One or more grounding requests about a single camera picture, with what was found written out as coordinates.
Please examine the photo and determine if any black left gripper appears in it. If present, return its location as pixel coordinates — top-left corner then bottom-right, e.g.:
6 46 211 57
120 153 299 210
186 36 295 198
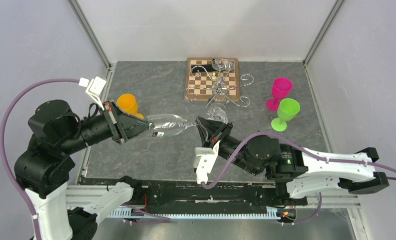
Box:
61 97 156 152

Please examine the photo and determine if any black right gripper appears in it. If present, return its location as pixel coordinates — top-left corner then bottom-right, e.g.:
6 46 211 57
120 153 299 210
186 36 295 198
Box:
195 116 260 176

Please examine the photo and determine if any orange plastic wine glass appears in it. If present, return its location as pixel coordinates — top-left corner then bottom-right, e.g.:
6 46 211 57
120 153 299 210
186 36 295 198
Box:
116 93 144 119

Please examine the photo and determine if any chrome wine glass rack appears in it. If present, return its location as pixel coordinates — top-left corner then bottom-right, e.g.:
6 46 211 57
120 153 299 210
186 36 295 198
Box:
184 57 254 108

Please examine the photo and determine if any green plastic wine glass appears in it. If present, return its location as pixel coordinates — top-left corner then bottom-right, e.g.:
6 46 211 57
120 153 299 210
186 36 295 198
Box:
271 98 301 132

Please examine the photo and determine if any pink plastic wine glass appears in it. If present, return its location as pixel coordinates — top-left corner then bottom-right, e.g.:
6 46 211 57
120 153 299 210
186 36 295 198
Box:
266 77 293 111

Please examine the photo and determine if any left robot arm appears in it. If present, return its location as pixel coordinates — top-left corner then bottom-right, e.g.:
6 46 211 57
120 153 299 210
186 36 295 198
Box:
14 99 149 240

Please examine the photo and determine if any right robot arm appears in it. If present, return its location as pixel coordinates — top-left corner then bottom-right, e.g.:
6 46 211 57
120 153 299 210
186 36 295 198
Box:
194 117 390 204

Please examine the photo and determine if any clear ribbed wine glass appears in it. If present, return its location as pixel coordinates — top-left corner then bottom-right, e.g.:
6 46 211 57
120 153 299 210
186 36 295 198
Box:
212 58 232 102

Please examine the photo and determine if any wooden chess board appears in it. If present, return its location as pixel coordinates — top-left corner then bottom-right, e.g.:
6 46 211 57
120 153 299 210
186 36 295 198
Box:
185 57 241 102

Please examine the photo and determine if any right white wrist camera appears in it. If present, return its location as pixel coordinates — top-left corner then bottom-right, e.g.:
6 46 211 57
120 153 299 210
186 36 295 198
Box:
193 141 220 184

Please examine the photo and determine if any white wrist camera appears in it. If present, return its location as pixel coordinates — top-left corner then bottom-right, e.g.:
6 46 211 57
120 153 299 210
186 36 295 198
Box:
78 76 107 110
193 141 220 184

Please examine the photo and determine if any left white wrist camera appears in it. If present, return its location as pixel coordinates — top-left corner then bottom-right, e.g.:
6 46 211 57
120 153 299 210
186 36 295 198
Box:
78 76 107 110

